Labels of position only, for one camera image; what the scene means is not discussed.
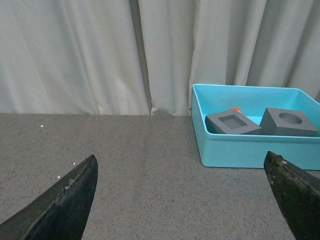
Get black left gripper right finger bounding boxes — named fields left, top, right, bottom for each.
left=263, top=151, right=320, bottom=240

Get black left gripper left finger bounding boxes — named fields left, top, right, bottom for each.
left=0, top=155, right=98, bottom=240

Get gray cube round hole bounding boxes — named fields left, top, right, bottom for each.
left=259, top=107, right=319, bottom=137

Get gray cube square hole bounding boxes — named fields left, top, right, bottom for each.
left=204, top=110, right=261, bottom=135

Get orange cylinder white numbers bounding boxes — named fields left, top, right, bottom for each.
left=230, top=107, right=244, bottom=115

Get blue plastic box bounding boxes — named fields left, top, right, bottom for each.
left=192, top=84, right=320, bottom=171

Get gray curtain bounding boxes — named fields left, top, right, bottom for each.
left=0, top=0, right=320, bottom=116

